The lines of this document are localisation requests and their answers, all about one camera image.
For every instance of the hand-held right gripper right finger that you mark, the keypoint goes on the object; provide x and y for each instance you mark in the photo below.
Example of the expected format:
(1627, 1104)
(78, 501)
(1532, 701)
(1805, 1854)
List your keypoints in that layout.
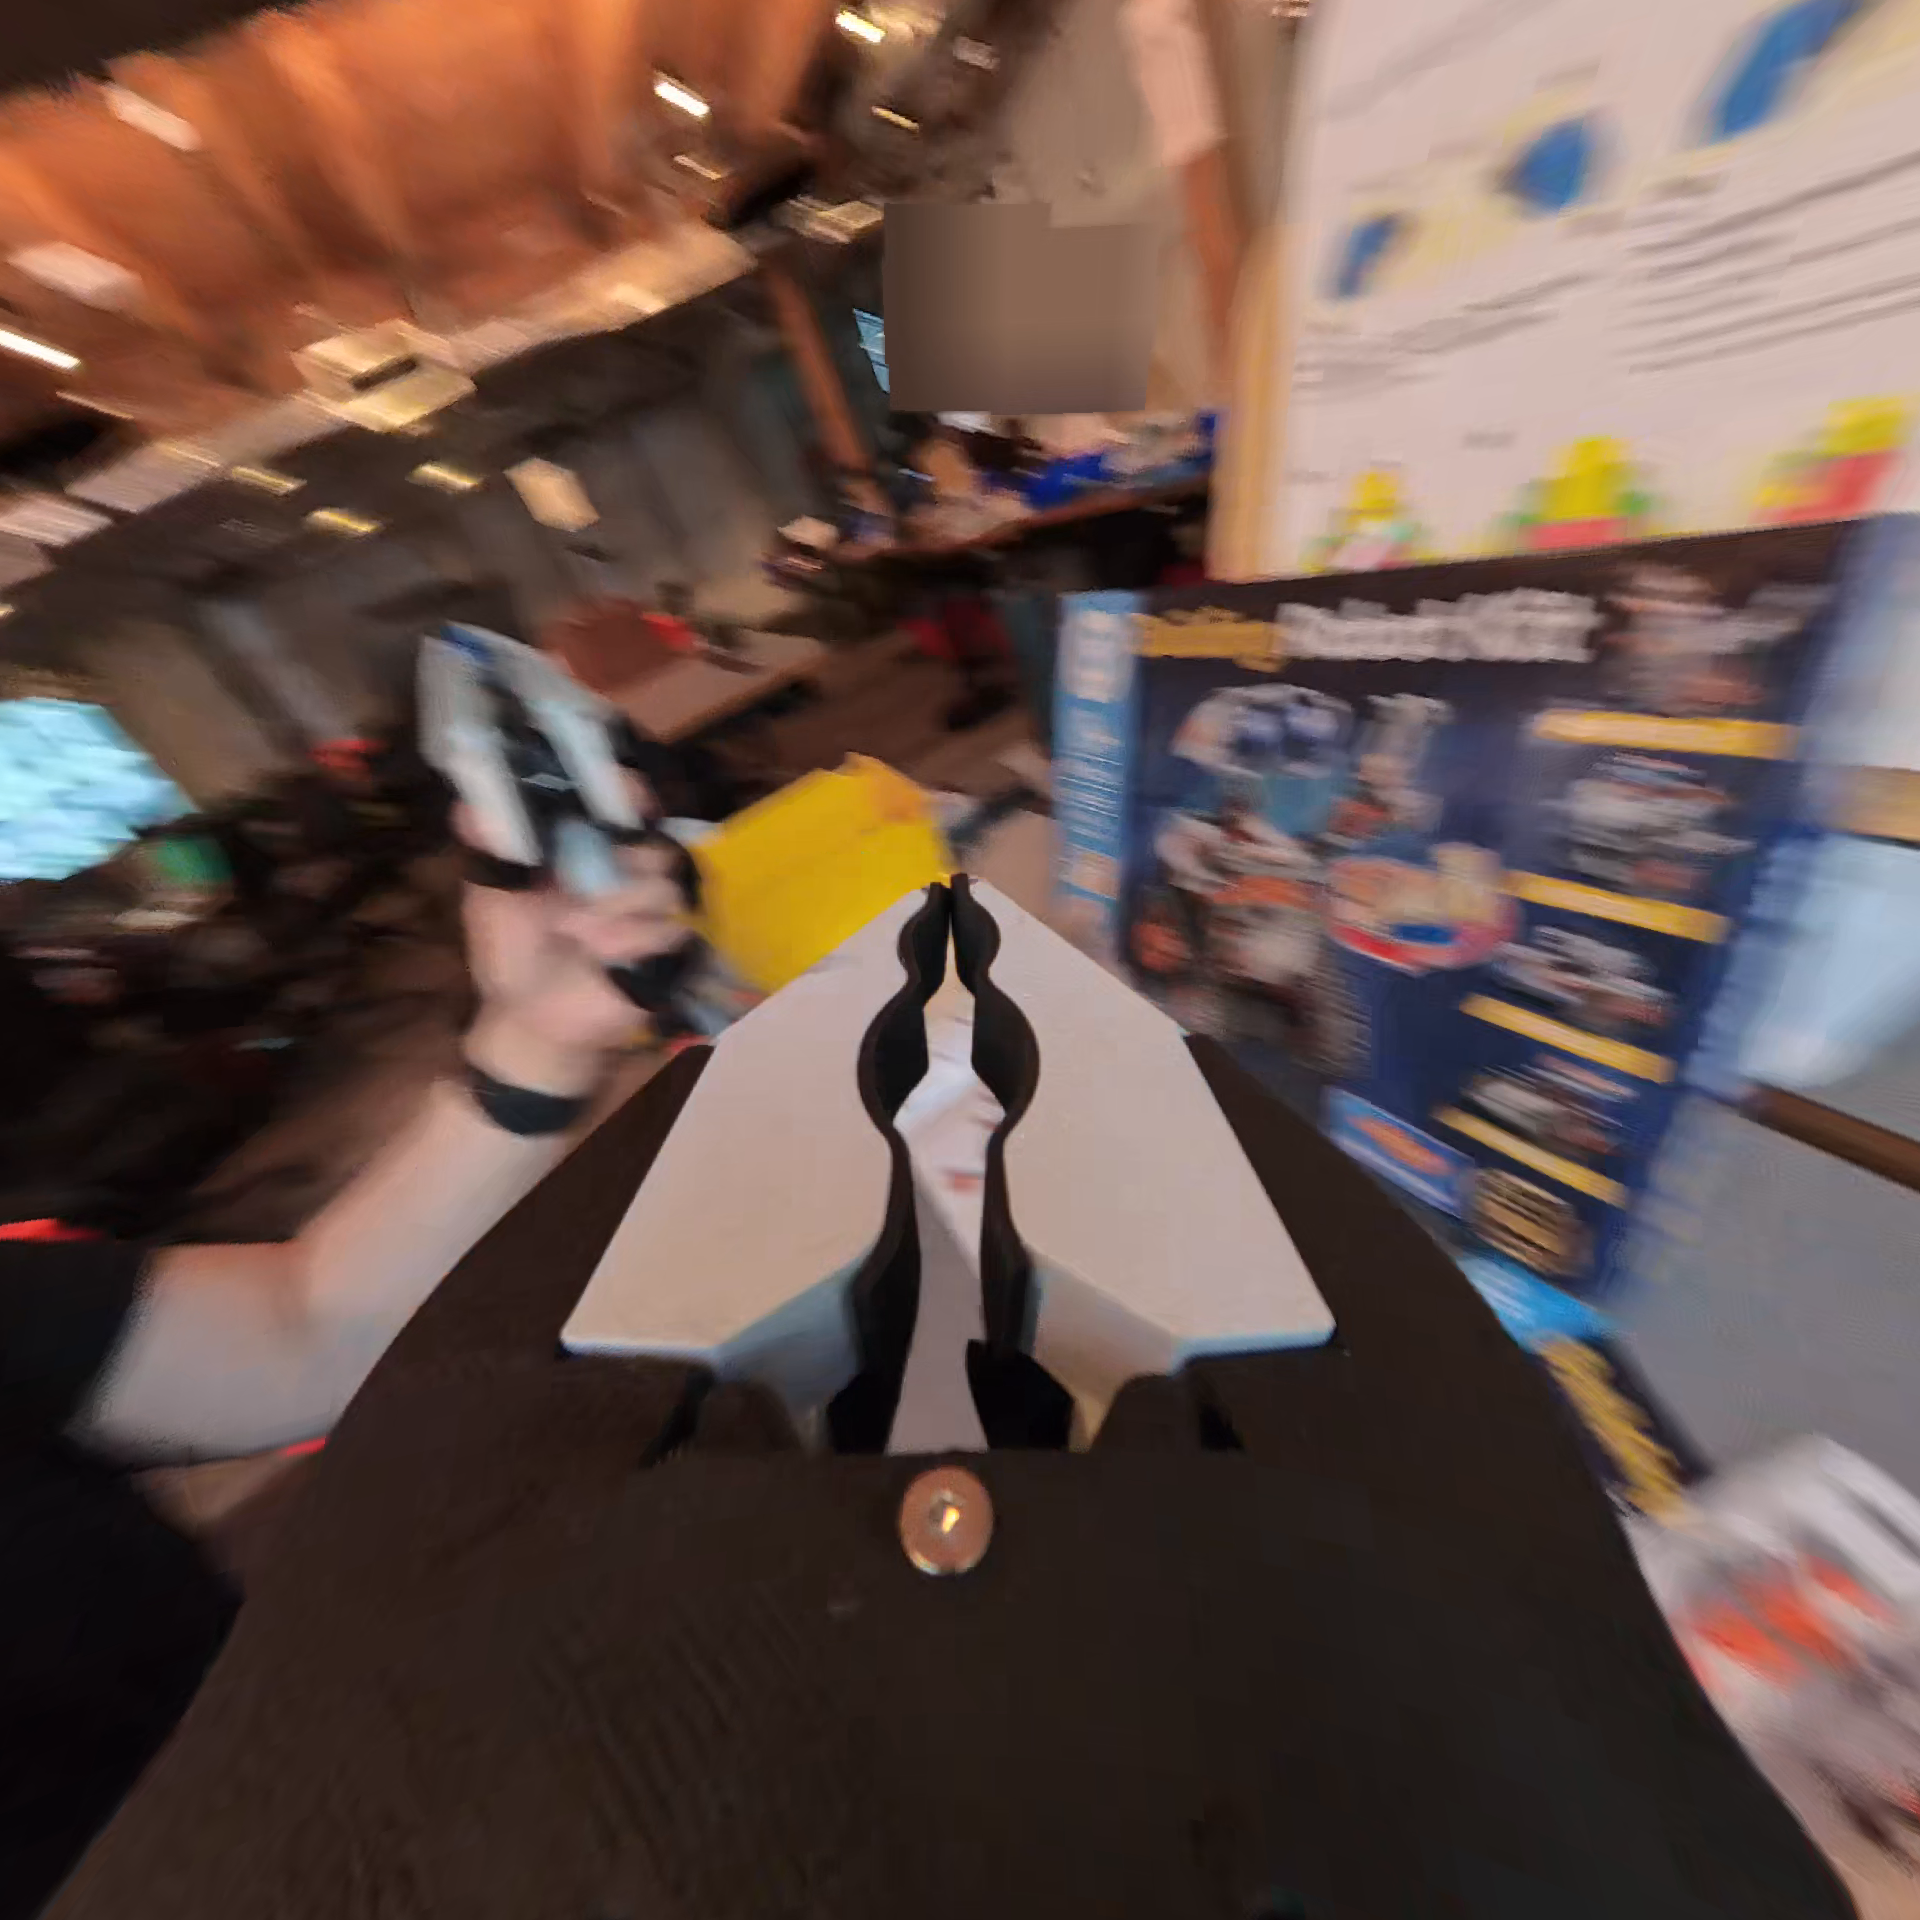
(1154, 1202)

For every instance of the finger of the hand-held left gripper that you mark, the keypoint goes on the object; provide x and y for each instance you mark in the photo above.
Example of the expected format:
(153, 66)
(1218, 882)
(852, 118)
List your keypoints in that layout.
(476, 735)
(604, 767)

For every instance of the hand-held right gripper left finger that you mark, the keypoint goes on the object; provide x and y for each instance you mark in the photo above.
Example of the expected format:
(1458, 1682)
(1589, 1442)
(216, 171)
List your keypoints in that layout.
(720, 1202)

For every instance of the person's left forearm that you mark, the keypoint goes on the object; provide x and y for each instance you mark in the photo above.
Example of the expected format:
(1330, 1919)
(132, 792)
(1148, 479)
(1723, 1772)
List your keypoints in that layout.
(302, 1277)

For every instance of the person's left hand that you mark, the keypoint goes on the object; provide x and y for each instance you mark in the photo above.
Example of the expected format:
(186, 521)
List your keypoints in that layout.
(552, 979)

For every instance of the black wristband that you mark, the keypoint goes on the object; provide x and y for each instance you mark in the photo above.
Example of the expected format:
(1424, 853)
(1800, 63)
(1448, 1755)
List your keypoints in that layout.
(520, 1104)

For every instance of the yellow parts bin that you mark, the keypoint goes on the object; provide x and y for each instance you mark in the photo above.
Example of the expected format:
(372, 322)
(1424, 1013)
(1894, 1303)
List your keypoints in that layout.
(809, 884)

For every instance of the blue robot kit box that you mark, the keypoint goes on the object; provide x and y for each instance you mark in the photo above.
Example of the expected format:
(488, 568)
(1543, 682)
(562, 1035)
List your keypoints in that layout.
(1429, 902)

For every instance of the small blue booklet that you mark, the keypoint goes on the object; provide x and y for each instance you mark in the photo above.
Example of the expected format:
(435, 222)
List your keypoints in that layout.
(1574, 1378)

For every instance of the open instruction booklet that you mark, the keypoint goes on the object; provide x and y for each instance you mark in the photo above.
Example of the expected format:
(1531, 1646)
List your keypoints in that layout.
(1787, 1622)

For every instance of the white printed instruction sheet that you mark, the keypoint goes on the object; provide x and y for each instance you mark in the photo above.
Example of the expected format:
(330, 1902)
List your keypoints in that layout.
(1574, 300)

